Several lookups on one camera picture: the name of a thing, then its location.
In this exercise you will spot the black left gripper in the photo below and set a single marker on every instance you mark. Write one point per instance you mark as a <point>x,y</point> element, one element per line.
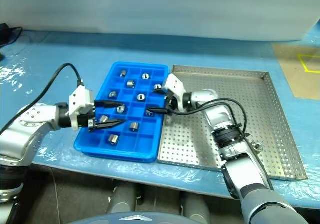
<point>86,119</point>

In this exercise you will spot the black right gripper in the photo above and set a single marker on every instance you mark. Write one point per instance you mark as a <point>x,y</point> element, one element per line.
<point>172,104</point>

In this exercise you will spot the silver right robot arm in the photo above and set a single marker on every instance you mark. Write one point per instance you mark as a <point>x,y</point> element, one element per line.
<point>250,164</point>

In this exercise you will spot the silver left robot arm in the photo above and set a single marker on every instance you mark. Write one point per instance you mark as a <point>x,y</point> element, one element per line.
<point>32,116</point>

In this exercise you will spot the blue compartment tray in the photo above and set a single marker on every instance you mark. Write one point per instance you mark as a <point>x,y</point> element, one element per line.
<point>150,144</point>

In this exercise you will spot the grey rounded cylinder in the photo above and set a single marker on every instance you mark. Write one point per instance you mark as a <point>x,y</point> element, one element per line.
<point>195,209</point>
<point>122,199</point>

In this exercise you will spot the perforated metal tray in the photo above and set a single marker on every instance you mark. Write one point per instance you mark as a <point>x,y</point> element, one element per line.
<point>250,96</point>

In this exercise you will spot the blue-grey cover with silver chevron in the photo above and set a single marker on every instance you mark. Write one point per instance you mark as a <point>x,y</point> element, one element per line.
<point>100,220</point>

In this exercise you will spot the brown cardboard sheet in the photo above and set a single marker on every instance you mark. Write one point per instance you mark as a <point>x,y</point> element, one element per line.
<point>287,79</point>

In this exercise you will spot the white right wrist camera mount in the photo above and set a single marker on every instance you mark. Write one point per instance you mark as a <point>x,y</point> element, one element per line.
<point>172,84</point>

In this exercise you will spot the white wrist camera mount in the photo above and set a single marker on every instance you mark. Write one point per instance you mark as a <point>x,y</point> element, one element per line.
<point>172,84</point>
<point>80,96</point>

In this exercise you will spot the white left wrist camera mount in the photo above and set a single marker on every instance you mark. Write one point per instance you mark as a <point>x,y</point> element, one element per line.
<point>80,96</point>

